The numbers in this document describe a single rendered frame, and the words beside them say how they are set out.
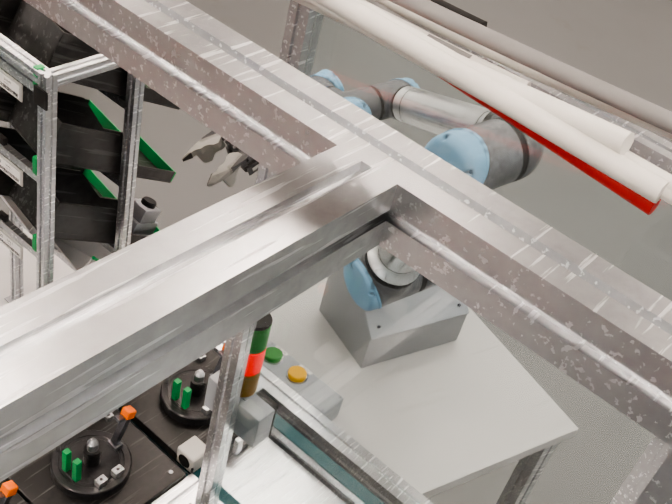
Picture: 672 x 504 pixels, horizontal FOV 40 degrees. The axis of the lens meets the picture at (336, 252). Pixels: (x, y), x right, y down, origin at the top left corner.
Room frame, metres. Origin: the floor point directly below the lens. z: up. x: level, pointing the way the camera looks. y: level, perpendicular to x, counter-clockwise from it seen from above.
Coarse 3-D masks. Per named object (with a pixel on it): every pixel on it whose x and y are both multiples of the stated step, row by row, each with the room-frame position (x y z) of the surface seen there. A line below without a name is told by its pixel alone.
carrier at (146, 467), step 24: (96, 432) 1.06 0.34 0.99; (48, 456) 0.99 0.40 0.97; (72, 456) 0.99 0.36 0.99; (96, 456) 0.99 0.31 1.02; (120, 456) 1.02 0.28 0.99; (144, 456) 1.05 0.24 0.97; (24, 480) 0.93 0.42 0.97; (48, 480) 0.95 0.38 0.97; (72, 480) 0.95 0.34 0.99; (96, 480) 0.95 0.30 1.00; (120, 480) 0.97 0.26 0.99; (144, 480) 1.00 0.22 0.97; (168, 480) 1.01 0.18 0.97
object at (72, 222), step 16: (64, 176) 1.35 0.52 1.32; (80, 176) 1.37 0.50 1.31; (16, 192) 1.26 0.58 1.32; (32, 192) 1.25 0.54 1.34; (64, 192) 1.35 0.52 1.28; (80, 192) 1.37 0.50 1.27; (32, 208) 1.23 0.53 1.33; (64, 208) 1.21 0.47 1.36; (80, 208) 1.24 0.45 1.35; (96, 208) 1.26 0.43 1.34; (112, 208) 1.29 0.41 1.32; (32, 224) 1.21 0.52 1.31; (64, 224) 1.21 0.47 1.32; (80, 224) 1.24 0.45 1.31; (96, 224) 1.26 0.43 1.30; (112, 224) 1.29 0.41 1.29; (80, 240) 1.24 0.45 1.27; (96, 240) 1.26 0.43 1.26; (112, 240) 1.29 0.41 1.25
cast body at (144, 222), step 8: (136, 200) 1.39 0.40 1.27; (144, 200) 1.40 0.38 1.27; (152, 200) 1.41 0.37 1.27; (136, 208) 1.38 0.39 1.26; (144, 208) 1.38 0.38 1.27; (152, 208) 1.40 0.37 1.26; (136, 216) 1.37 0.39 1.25; (144, 216) 1.37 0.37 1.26; (152, 216) 1.39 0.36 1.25; (136, 224) 1.36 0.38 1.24; (144, 224) 1.37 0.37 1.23; (152, 224) 1.39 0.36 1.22; (136, 232) 1.36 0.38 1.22; (144, 232) 1.38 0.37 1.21; (152, 232) 1.40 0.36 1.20
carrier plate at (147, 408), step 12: (204, 360) 1.32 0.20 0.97; (216, 360) 1.33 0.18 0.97; (156, 384) 1.22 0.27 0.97; (144, 396) 1.19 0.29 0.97; (156, 396) 1.19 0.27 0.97; (120, 408) 1.15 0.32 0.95; (144, 408) 1.16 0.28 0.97; (156, 408) 1.16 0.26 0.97; (132, 420) 1.14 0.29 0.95; (144, 420) 1.13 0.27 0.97; (156, 420) 1.14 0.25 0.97; (168, 420) 1.14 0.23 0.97; (156, 432) 1.11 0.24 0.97; (168, 432) 1.12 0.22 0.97; (180, 432) 1.12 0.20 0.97; (192, 432) 1.13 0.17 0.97; (204, 432) 1.14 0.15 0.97; (168, 444) 1.09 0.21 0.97; (180, 444) 1.10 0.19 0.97; (192, 468) 1.05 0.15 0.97
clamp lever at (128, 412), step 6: (126, 408) 1.06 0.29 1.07; (132, 408) 1.07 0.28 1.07; (120, 414) 1.05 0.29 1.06; (126, 414) 1.05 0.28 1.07; (132, 414) 1.06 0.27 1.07; (120, 420) 1.04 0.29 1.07; (126, 420) 1.05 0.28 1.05; (120, 426) 1.05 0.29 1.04; (126, 426) 1.05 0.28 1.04; (114, 432) 1.05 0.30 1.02; (120, 432) 1.04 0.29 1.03; (114, 438) 1.04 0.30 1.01; (120, 438) 1.04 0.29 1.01
